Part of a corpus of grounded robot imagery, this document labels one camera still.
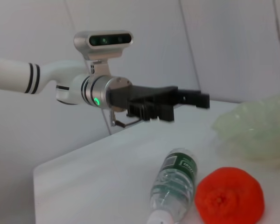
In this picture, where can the clear green-label water bottle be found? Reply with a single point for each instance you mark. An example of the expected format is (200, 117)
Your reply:
(175, 182)

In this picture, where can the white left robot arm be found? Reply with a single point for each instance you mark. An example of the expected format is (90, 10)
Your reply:
(11, 74)

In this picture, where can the green glass fruit plate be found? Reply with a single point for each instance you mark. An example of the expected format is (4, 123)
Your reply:
(254, 130)

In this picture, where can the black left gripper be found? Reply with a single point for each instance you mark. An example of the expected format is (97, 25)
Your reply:
(142, 95)

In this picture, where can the orange fruit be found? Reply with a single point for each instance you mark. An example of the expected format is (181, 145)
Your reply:
(228, 196)

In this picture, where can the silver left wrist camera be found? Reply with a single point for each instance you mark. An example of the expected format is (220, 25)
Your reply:
(107, 40)

